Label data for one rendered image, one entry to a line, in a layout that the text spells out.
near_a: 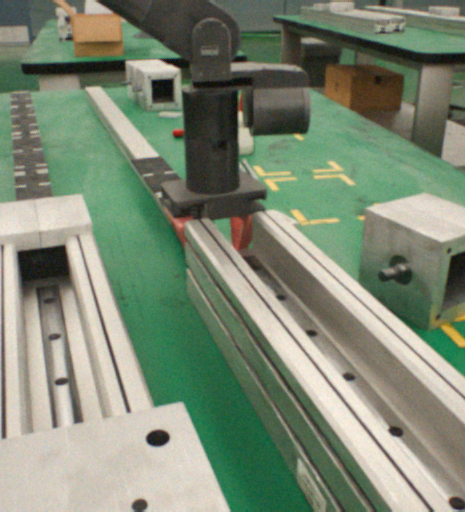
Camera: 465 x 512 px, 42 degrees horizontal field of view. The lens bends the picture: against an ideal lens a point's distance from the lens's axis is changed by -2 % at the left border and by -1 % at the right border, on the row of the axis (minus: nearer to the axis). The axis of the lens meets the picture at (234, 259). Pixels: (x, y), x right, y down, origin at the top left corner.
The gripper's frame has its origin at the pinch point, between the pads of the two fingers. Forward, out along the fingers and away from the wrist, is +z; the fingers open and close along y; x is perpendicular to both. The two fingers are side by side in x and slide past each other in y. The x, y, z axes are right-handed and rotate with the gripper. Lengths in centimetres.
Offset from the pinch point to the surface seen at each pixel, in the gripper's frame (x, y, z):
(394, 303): -14.9, 13.9, 0.4
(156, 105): 88, 14, 0
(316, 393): -33.5, -4.7, -7.6
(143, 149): 43.5, 1.4, -1.6
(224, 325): -16.3, -4.6, -2.2
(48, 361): -20.5, -19.6, -5.0
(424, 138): 175, 162, 46
